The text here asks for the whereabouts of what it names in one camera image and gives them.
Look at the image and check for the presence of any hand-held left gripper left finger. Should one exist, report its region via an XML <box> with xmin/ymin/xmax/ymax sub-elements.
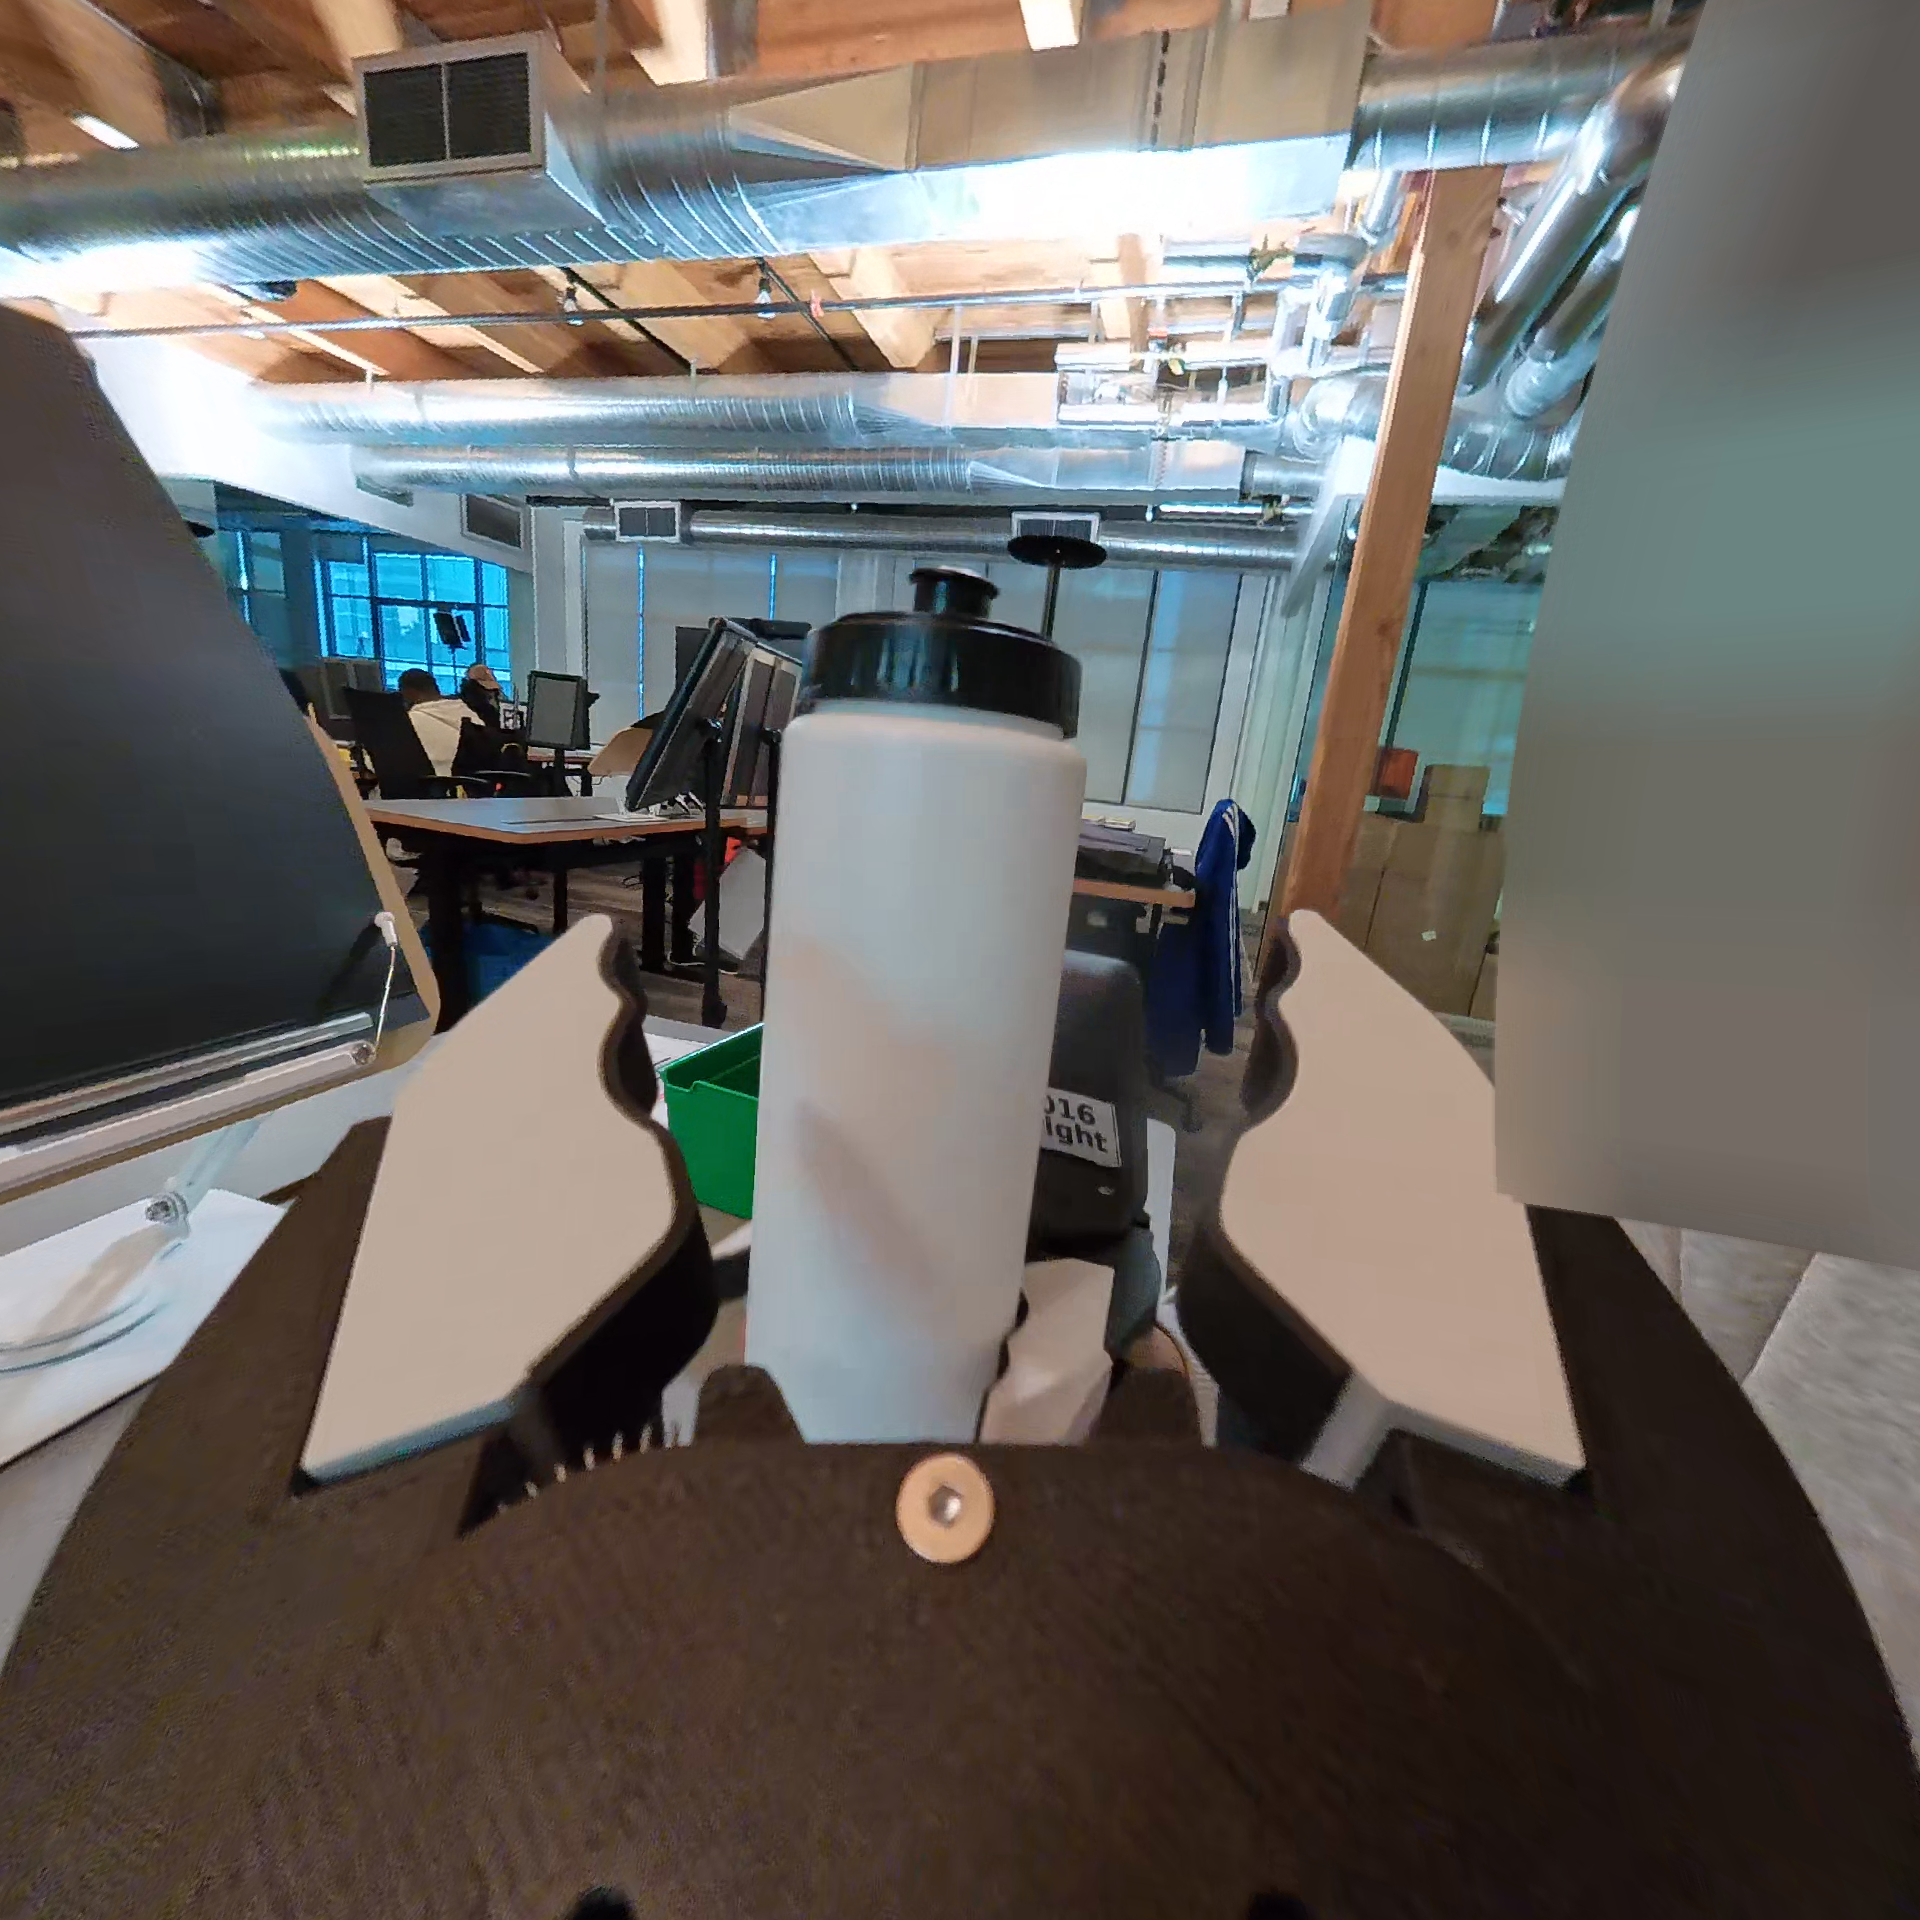
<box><xmin>298</xmin><ymin>914</ymin><xmax>720</xmax><ymax>1488</ymax></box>

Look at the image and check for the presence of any black monitor tan back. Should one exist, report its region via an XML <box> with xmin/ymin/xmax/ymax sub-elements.
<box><xmin>0</xmin><ymin>299</ymin><xmax>441</xmax><ymax>1194</ymax></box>

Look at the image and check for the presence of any wooden post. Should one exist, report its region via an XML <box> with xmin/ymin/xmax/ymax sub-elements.
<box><xmin>1274</xmin><ymin>163</ymin><xmax>1506</xmax><ymax>962</ymax></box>

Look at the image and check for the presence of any grey desk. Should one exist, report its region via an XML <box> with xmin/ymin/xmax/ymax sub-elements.
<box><xmin>0</xmin><ymin>1200</ymin><xmax>759</xmax><ymax>1667</ymax></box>

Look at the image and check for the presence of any blue jacket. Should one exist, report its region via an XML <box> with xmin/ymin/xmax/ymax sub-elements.
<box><xmin>1146</xmin><ymin>800</ymin><xmax>1254</xmax><ymax>1075</ymax></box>

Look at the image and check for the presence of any black bag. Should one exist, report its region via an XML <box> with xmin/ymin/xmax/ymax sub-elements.
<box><xmin>1071</xmin><ymin>832</ymin><xmax>1178</xmax><ymax>905</ymax></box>

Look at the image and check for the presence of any black office chair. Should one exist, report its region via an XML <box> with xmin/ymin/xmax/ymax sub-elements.
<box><xmin>343</xmin><ymin>688</ymin><xmax>453</xmax><ymax>800</ymax></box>

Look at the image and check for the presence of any wooden-edged office table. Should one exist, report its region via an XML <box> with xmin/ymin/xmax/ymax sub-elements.
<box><xmin>368</xmin><ymin>795</ymin><xmax>775</xmax><ymax>977</ymax></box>

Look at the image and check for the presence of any black monitor pair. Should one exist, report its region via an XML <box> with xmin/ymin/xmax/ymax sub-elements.
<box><xmin>622</xmin><ymin>616</ymin><xmax>812</xmax><ymax>818</ymax></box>

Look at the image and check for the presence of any white bottle black cap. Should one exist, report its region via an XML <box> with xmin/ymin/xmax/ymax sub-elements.
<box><xmin>744</xmin><ymin>564</ymin><xmax>1088</xmax><ymax>1449</ymax></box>

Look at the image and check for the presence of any brown cardboard box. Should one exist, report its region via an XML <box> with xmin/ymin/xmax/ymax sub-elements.
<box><xmin>1334</xmin><ymin>757</ymin><xmax>1502</xmax><ymax>1021</ymax></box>

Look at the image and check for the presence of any large paned window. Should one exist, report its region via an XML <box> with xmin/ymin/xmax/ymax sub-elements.
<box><xmin>321</xmin><ymin>547</ymin><xmax>511</xmax><ymax>700</ymax></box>

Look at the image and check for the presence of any person's grey sweatshirt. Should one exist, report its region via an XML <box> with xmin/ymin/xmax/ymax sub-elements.
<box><xmin>1610</xmin><ymin>1216</ymin><xmax>1920</xmax><ymax>1696</ymax></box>

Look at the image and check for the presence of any silver ventilation duct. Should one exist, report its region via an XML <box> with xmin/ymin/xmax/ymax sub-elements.
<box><xmin>0</xmin><ymin>59</ymin><xmax>1696</xmax><ymax>301</ymax></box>
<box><xmin>256</xmin><ymin>368</ymin><xmax>1320</xmax><ymax>453</ymax></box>

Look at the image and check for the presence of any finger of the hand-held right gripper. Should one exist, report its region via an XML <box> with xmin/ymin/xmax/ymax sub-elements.
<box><xmin>983</xmin><ymin>1258</ymin><xmax>1114</xmax><ymax>1449</ymax></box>

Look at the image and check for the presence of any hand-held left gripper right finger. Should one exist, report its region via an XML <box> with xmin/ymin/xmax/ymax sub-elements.
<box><xmin>1177</xmin><ymin>907</ymin><xmax>1589</xmax><ymax>1490</ymax></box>

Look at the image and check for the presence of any metal air vent box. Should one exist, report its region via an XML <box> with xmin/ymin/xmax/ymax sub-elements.
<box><xmin>351</xmin><ymin>29</ymin><xmax>601</xmax><ymax>191</ymax></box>

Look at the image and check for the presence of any green storage bin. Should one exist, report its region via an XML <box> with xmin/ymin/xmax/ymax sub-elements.
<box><xmin>656</xmin><ymin>1024</ymin><xmax>767</xmax><ymax>1226</ymax></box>

